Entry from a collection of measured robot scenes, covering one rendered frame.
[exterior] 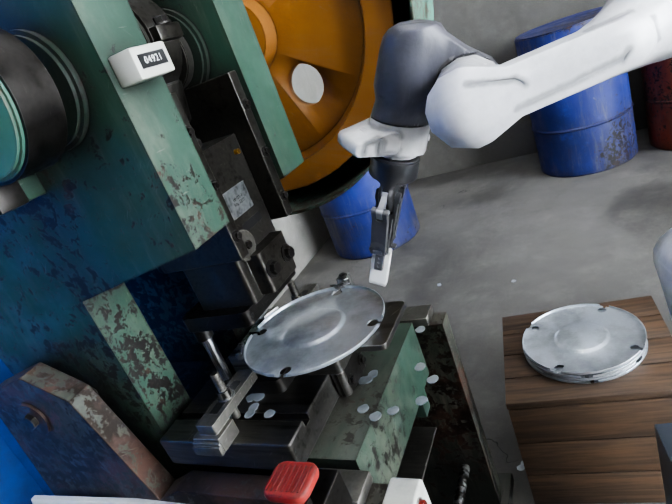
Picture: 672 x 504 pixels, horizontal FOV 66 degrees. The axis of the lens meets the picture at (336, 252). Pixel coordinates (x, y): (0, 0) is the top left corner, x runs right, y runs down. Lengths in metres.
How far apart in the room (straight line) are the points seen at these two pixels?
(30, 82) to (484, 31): 3.60
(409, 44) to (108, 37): 0.39
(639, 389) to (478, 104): 0.89
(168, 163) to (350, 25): 0.55
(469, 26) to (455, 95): 3.45
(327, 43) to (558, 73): 0.64
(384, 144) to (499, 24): 3.36
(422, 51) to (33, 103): 0.48
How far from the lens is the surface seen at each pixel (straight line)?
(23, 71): 0.73
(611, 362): 1.40
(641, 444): 1.47
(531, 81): 0.66
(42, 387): 1.15
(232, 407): 0.99
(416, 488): 0.87
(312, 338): 0.97
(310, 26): 1.20
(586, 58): 0.67
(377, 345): 0.90
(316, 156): 1.22
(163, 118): 0.79
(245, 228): 0.95
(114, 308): 1.06
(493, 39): 4.08
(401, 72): 0.72
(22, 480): 2.10
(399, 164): 0.77
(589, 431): 1.43
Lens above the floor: 1.26
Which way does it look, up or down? 21 degrees down
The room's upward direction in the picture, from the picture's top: 21 degrees counter-clockwise
